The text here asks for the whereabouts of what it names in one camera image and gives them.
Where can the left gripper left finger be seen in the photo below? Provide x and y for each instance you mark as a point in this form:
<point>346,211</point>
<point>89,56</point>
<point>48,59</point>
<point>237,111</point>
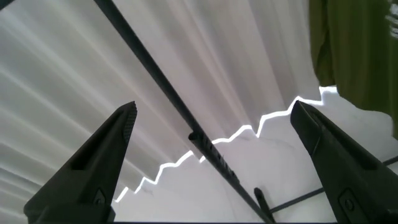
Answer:
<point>87,180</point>

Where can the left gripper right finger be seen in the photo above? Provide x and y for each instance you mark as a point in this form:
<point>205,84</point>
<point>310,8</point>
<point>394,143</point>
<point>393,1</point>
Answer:
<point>357,186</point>

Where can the green shirt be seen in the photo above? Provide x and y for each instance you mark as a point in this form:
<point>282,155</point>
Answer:
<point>357,46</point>

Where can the black clothes rack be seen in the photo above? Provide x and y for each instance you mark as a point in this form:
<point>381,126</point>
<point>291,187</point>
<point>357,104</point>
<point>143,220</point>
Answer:
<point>149,65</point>

